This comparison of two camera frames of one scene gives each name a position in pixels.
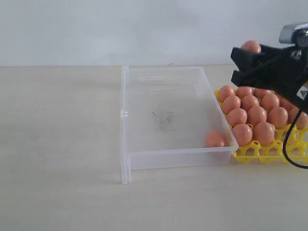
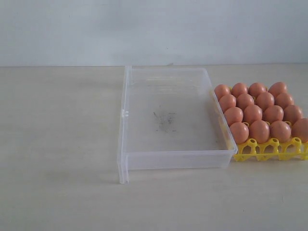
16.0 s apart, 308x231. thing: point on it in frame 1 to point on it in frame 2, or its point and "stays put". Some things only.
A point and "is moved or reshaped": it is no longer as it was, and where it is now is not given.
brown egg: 301,121 to 292,113
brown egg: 224,92 is moved or reshaped
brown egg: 244,91 is moved or reshaped
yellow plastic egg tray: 297,148 stays put
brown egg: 237,116 is moved or reshaped
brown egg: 269,101 is moved or reshaped
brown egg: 230,103 is moved or reshaped
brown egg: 260,93 is moved or reshaped
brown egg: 251,45 to 280,130
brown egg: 243,134 is moved or reshaped
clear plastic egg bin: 169,117 stays put
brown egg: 215,139 to 300,129
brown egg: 256,114 is moved or reshaped
